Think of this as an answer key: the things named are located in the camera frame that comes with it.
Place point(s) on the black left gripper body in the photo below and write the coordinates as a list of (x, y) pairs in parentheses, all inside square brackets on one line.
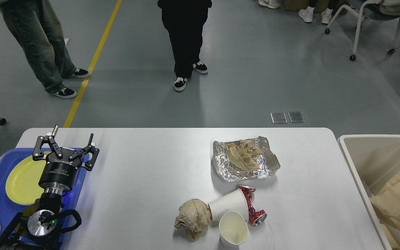
[(62, 171)]

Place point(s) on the yellow plate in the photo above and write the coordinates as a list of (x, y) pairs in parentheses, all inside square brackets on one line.
[(22, 185)]

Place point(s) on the brown paper ball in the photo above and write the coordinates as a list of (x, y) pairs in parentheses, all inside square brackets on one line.
[(194, 216)]

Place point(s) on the aluminium foil sheet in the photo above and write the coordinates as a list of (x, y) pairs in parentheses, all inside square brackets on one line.
[(267, 161)]

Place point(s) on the dark green mug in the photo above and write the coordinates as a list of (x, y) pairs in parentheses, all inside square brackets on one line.
[(26, 214)]

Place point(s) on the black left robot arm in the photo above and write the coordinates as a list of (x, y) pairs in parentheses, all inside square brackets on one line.
[(47, 220)]

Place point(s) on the white plastic bin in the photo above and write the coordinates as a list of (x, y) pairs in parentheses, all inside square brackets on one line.
[(373, 159)]

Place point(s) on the blue plastic tray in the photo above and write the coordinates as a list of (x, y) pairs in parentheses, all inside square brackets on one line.
[(8, 208)]

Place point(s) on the person in baggy jeans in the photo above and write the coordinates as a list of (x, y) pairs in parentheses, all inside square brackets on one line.
[(37, 29)]

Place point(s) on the right floor outlet plate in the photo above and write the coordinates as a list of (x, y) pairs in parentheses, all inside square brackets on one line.
[(296, 117)]

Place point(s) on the floor outlet plate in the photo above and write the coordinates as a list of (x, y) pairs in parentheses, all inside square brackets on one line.
[(296, 117), (278, 118)]

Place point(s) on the lying white paper cup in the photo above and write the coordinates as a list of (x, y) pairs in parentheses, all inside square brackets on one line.
[(234, 201)]

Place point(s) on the upright white paper cup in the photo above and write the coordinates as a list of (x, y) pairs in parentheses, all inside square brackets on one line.
[(233, 229)]

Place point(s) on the crushed red can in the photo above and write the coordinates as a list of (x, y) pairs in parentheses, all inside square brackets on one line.
[(255, 217)]

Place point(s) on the left floor outlet plate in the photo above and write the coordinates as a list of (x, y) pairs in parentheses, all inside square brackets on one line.
[(278, 118)]

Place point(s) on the person in black trousers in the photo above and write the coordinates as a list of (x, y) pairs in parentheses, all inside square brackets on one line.
[(184, 21)]

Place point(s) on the office chair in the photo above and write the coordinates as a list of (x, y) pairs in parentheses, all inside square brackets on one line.
[(381, 10)]

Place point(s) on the cardboard box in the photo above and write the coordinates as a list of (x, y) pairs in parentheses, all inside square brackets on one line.
[(296, 5)]

